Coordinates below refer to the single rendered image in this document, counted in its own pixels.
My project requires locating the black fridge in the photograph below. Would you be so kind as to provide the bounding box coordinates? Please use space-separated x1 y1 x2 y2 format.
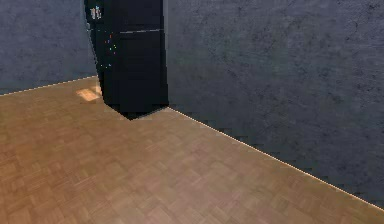
83 0 170 116

